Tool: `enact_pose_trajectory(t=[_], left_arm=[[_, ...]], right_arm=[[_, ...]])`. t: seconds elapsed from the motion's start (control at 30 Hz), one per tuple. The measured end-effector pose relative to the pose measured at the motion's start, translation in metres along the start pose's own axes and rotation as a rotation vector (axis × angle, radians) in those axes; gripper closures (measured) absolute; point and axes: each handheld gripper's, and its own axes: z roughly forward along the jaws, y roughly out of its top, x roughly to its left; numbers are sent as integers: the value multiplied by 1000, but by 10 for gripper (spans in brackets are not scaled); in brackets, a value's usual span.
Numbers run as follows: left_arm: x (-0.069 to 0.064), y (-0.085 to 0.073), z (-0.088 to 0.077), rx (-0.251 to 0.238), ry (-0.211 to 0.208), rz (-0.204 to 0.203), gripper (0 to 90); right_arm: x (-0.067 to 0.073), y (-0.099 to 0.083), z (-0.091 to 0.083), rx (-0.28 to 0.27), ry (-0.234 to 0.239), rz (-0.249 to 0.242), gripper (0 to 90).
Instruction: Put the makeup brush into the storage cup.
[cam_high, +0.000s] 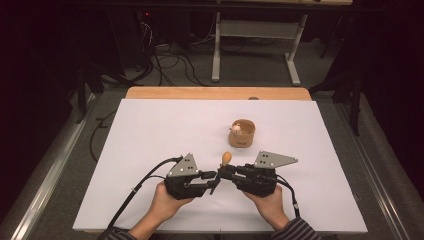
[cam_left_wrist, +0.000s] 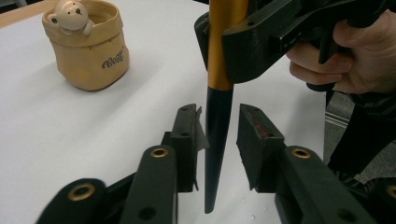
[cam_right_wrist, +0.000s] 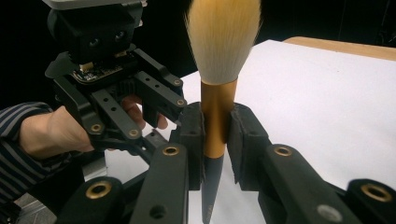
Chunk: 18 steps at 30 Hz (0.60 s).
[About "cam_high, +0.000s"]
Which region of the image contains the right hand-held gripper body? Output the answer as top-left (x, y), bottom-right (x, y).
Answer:
top-left (233, 150), bottom-right (299, 198)

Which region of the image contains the person's right hand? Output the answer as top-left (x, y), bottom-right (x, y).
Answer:
top-left (242, 184), bottom-right (290, 228)

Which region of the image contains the black stand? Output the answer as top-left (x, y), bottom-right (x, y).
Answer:
top-left (73, 61), bottom-right (105, 125)
top-left (309, 71), bottom-right (364, 137)

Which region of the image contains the tangle of floor cables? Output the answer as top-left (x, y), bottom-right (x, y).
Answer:
top-left (133, 19), bottom-right (214, 88)

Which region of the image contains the person's left hand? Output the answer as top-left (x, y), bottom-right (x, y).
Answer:
top-left (148, 181), bottom-right (195, 225)

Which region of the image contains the round wooden cup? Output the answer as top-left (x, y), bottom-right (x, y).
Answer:
top-left (228, 118), bottom-right (257, 149)

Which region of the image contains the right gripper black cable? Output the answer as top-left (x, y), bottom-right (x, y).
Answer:
top-left (274, 174), bottom-right (301, 219)

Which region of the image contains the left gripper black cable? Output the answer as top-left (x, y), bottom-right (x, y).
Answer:
top-left (107, 155), bottom-right (184, 229)

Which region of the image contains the black floor cable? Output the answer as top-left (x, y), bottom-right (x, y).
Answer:
top-left (88, 109), bottom-right (118, 164)

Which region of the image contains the dark computer case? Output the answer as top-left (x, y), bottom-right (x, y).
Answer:
top-left (108, 6), bottom-right (158, 74)

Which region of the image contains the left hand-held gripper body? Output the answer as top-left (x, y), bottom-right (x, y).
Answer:
top-left (164, 153), bottom-right (210, 201)

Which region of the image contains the wooden table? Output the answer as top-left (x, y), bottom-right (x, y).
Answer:
top-left (125, 86), bottom-right (313, 102)

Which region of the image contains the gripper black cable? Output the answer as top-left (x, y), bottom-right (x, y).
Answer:
top-left (107, 155), bottom-right (184, 229)
top-left (274, 174), bottom-right (301, 219)

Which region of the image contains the white table board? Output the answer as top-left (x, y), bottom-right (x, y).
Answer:
top-left (72, 98), bottom-right (368, 234)

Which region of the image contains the white-framed desk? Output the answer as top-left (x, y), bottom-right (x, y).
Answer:
top-left (211, 0), bottom-right (354, 87)

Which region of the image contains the metal floor rail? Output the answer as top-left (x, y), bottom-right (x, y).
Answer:
top-left (9, 93), bottom-right (98, 240)
top-left (335, 102), bottom-right (414, 240)

